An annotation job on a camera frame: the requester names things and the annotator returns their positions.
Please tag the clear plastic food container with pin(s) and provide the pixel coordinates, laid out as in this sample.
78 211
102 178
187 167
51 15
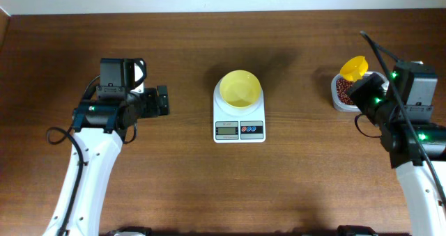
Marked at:
339 104

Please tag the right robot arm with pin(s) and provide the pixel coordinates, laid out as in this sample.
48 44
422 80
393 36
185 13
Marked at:
401 108

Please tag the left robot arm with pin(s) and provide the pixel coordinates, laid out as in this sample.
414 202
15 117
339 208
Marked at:
112 102

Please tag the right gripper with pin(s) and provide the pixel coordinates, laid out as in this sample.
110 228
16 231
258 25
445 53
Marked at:
359 90

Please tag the red adzuki beans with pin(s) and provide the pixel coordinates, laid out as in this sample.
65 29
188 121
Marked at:
342 86

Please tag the white digital kitchen scale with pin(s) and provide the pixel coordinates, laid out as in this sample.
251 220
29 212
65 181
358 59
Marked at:
232 125

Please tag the pale yellow plastic bowl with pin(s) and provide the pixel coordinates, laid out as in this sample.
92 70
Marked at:
240 89

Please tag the yellow plastic measuring scoop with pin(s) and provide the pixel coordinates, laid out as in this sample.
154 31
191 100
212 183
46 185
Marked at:
354 69

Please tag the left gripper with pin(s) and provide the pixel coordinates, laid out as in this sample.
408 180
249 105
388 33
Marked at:
162 100

